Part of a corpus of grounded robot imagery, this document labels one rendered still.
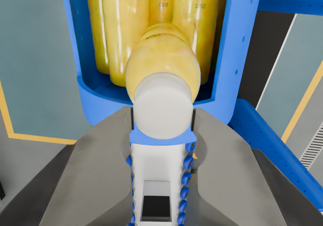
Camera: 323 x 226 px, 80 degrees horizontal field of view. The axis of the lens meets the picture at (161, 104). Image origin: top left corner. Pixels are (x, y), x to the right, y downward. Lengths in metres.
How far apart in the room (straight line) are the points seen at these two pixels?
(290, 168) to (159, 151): 0.58
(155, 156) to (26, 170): 1.97
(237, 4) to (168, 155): 0.55
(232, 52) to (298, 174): 0.81
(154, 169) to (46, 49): 1.26
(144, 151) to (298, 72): 1.44
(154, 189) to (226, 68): 0.59
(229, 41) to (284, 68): 1.53
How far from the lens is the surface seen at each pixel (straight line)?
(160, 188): 0.77
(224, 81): 0.26
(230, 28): 0.24
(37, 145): 2.22
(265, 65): 1.51
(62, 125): 1.96
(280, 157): 1.06
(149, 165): 0.73
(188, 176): 0.71
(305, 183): 0.99
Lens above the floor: 1.44
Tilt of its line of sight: 62 degrees down
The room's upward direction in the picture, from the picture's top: 179 degrees counter-clockwise
